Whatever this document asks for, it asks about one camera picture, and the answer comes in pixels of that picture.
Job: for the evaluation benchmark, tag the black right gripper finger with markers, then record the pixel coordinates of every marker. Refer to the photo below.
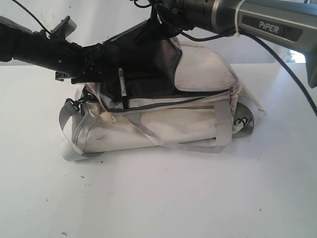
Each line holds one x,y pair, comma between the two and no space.
155,31

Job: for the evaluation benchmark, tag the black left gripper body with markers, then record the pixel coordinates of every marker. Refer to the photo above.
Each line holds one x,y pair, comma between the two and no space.
80,64

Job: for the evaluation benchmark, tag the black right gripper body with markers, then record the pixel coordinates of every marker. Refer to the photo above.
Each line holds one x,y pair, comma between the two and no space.
172,15

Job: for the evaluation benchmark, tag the white marker with black cap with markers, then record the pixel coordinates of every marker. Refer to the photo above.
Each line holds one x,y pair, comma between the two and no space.
123,88

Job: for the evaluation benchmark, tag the white canvas duffel bag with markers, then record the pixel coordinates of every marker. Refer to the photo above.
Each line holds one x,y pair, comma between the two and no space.
180,95

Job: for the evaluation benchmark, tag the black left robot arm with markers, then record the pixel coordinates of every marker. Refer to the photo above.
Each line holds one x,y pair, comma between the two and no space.
15,44

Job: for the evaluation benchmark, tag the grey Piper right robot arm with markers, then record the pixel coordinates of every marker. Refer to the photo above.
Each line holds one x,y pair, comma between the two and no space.
289,24

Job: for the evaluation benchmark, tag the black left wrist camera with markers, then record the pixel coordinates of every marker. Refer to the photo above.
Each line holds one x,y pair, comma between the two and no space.
63,29

